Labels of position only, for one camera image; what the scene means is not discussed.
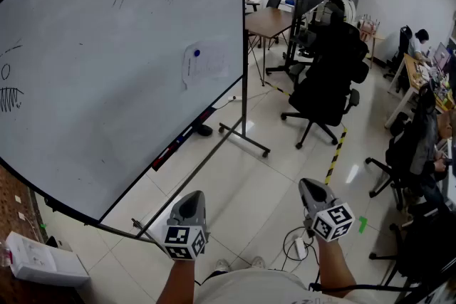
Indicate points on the brown wooden table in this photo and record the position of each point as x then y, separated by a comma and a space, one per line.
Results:
268, 22

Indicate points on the person's left forearm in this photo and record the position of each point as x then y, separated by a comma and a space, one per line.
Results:
178, 279

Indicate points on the light wooden desk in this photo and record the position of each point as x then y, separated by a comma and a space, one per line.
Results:
417, 82

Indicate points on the green floor tape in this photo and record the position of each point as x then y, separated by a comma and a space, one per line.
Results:
362, 224

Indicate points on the white sheet of paper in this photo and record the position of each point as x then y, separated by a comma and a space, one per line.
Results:
204, 64

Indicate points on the person's white shirt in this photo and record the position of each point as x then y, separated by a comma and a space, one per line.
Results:
263, 286

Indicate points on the person's right forearm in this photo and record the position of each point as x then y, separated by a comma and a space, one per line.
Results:
336, 268

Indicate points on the large white whiteboard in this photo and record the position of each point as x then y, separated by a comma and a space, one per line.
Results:
114, 74

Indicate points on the white cardboard box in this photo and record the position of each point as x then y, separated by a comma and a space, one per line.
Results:
39, 261

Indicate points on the yellow black striped floor tape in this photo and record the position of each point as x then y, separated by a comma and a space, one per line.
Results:
336, 156

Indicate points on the white power strip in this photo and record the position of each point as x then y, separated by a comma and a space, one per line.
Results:
300, 247

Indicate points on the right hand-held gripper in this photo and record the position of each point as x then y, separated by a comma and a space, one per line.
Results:
326, 211

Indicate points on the person's right shoe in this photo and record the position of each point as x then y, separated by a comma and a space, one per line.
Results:
258, 262

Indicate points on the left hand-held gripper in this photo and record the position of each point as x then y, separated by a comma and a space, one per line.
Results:
187, 220

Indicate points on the person's left shoe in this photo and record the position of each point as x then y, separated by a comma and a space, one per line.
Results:
222, 265

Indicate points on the person's shoe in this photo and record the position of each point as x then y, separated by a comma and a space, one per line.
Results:
258, 262
222, 265

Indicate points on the blue round magnet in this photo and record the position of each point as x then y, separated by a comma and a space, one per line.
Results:
196, 53

